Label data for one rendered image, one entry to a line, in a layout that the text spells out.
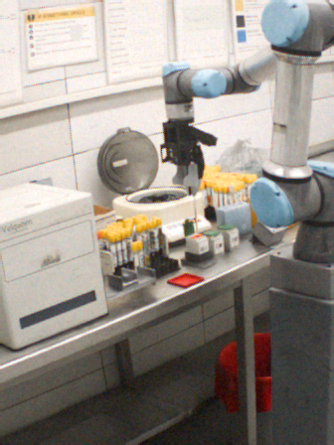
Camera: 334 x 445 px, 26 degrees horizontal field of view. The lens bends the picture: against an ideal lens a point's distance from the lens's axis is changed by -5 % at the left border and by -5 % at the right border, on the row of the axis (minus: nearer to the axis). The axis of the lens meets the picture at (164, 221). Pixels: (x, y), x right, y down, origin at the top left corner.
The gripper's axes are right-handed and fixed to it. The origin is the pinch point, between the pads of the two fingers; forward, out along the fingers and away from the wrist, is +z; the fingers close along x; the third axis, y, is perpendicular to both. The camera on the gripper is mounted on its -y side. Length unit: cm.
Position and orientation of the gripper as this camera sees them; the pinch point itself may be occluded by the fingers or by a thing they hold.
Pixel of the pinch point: (193, 190)
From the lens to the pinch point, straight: 198.3
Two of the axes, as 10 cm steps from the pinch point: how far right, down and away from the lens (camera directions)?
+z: 1.0, 9.6, 2.7
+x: 6.9, 1.3, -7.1
